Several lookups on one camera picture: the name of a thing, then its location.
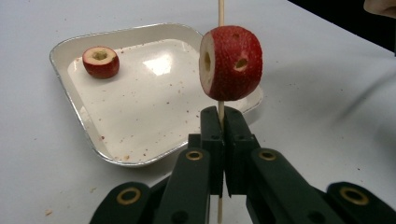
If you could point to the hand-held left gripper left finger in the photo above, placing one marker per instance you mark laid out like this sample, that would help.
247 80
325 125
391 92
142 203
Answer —
212 140

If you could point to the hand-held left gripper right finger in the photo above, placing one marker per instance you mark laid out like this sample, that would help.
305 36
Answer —
238 146

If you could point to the white rectangular tray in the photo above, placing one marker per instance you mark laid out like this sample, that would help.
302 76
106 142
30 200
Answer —
146 102

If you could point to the red cored hawthorn fruit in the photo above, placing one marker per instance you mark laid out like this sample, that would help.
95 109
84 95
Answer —
101 62
233 63

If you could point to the thin wooden skewer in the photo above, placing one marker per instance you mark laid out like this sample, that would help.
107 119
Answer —
221 12

